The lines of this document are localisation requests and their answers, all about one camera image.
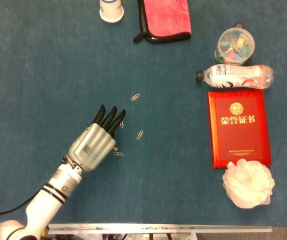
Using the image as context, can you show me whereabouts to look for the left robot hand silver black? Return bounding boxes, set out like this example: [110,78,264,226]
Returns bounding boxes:
[67,104,127,173]

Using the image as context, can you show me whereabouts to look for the clear jar of binder clips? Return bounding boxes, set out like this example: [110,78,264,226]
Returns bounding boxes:
[213,26,256,66]

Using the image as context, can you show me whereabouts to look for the blue felt table cover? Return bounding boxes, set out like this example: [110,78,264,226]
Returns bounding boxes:
[0,0,287,227]

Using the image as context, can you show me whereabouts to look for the white paper cup blue print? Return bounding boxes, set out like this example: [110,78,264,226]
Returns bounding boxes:
[99,0,125,24]

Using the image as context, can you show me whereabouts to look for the red certificate folder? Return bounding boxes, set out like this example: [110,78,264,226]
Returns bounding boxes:
[207,89,272,170]

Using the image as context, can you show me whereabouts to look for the pink folded microfibre cloth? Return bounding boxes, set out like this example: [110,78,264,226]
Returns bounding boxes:
[132,0,192,45]

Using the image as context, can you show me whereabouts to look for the clear plastic drink bottle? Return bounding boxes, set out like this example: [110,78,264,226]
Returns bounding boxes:
[195,64,275,90]

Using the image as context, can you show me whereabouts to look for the white mesh bath pouf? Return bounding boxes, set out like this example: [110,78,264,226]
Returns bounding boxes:
[222,159,276,209]

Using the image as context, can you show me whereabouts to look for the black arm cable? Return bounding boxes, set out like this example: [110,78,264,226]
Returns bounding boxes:
[0,188,42,218]

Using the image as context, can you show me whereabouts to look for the aluminium profile rail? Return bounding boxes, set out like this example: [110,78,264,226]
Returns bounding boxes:
[47,223,273,235]

